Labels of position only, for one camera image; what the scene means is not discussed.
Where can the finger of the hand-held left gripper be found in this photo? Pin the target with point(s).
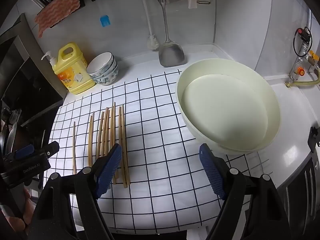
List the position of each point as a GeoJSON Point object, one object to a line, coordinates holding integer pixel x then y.
{"type": "Point", "coordinates": [48, 148]}
{"type": "Point", "coordinates": [25, 151]}

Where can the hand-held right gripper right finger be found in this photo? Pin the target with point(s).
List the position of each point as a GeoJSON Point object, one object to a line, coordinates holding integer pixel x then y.
{"type": "Point", "coordinates": [212, 172]}

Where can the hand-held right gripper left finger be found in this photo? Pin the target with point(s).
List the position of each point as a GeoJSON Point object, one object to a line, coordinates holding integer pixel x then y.
{"type": "Point", "coordinates": [110, 170]}

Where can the group of wooden chopsticks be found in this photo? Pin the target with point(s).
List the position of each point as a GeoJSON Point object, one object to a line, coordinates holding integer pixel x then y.
{"type": "Point", "coordinates": [120, 130]}

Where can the cream plastic basin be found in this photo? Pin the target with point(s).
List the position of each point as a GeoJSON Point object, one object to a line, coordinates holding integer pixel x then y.
{"type": "Point", "coordinates": [225, 115]}

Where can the person's left hand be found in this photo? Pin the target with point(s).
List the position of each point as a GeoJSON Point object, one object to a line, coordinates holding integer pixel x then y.
{"type": "Point", "coordinates": [16, 222]}

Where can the shiny metal cookware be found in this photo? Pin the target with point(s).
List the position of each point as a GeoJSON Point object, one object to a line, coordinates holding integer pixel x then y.
{"type": "Point", "coordinates": [11, 132]}

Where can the white black-grid mat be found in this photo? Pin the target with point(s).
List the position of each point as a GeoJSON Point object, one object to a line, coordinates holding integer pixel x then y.
{"type": "Point", "coordinates": [162, 180]}

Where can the yellow detergent pump bottle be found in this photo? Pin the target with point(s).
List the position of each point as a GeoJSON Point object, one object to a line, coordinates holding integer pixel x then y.
{"type": "Point", "coordinates": [72, 72]}

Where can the dark steel cabinet front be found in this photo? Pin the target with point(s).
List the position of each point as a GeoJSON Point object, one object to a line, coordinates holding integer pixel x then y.
{"type": "Point", "coordinates": [302, 192]}

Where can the steel spatula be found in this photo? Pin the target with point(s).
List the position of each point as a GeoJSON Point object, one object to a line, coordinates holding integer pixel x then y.
{"type": "Point", "coordinates": [171, 55]}

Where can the orange-knob gas fitting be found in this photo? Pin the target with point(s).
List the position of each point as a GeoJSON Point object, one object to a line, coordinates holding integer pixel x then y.
{"type": "Point", "coordinates": [300, 71]}

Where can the white bottle brush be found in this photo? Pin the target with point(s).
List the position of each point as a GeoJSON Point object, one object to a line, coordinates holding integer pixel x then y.
{"type": "Point", "coordinates": [152, 42]}

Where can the pink striped dish cloth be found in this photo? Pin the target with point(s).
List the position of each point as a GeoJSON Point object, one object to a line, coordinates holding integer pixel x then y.
{"type": "Point", "coordinates": [57, 10]}

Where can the blue silicone basting brush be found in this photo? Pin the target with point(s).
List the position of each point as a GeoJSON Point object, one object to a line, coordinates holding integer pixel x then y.
{"type": "Point", "coordinates": [105, 21]}

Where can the red-knob gas valve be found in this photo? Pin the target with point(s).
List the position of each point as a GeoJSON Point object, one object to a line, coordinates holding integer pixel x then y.
{"type": "Point", "coordinates": [303, 33]}

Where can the steel gas pipe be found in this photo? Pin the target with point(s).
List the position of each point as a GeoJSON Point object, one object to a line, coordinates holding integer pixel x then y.
{"type": "Point", "coordinates": [309, 21]}

